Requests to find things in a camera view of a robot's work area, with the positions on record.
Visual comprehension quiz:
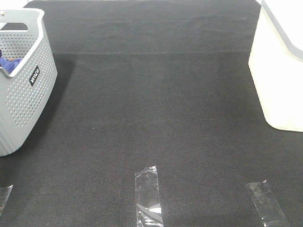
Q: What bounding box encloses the black table mat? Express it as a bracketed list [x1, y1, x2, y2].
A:
[0, 0, 303, 227]

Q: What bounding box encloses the middle clear tape strip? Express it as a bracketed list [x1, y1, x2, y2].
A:
[135, 166, 163, 227]

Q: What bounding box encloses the clear tape strip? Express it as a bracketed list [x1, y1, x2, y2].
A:
[246, 180, 290, 227]
[0, 185, 13, 216]
[135, 166, 163, 227]

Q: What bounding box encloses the grey perforated laundry basket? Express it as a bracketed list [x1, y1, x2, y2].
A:
[0, 8, 58, 157]

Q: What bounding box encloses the cream white laundry basket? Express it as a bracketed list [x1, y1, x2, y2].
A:
[248, 0, 303, 132]

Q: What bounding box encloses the blue cloth in basket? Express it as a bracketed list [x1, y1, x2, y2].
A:
[0, 57, 23, 74]

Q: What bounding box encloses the right clear tape strip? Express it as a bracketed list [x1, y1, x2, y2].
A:
[246, 180, 290, 227]

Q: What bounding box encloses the left clear tape strip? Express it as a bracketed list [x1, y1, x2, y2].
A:
[0, 185, 13, 216]

